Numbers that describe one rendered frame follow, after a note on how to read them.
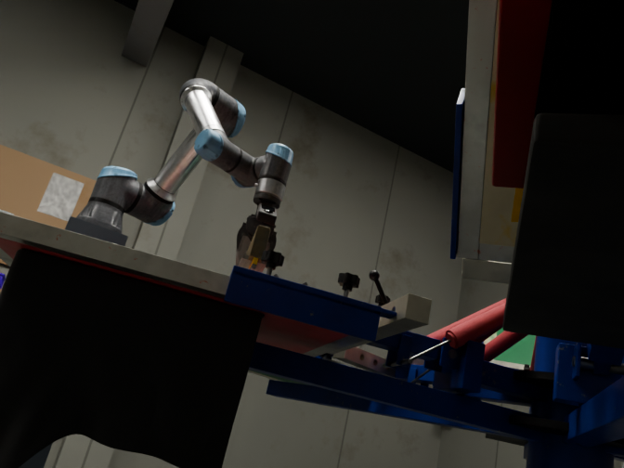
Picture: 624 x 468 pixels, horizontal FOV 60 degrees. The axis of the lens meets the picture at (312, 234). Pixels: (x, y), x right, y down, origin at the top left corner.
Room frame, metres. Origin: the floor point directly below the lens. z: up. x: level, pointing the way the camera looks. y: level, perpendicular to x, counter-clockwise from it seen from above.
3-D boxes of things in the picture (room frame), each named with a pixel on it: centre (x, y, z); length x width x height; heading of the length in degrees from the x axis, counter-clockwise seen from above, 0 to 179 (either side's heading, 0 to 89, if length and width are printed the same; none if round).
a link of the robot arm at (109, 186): (1.72, 0.68, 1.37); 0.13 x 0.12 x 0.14; 133
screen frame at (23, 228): (1.28, 0.27, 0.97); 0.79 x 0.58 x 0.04; 99
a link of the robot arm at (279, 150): (1.32, 0.14, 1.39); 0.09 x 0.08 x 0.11; 43
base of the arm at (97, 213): (1.72, 0.68, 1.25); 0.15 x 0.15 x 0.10
